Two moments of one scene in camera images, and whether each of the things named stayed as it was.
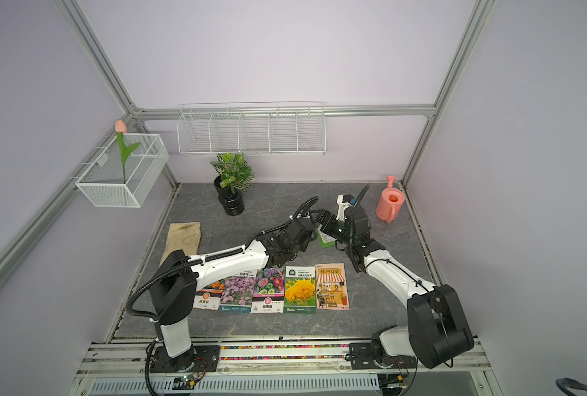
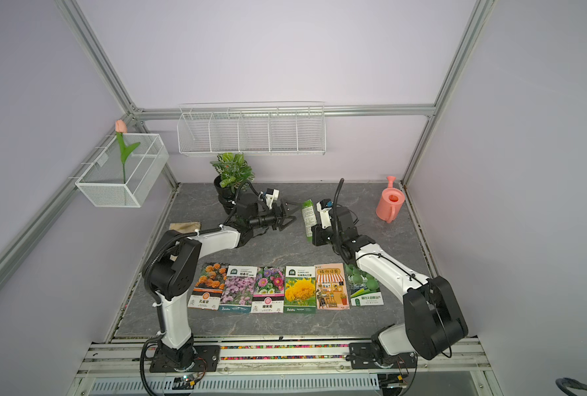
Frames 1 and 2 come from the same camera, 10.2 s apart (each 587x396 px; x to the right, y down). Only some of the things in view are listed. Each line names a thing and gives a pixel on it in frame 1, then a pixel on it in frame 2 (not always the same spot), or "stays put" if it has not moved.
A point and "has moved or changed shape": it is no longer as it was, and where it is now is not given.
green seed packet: [326, 239] has moved or changed shape
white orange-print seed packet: [331, 287] stays put
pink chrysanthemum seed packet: [268, 295] stays put
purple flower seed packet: [237, 292] stays put
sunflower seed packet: [300, 295] stays put
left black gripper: [303, 247] → [279, 217]
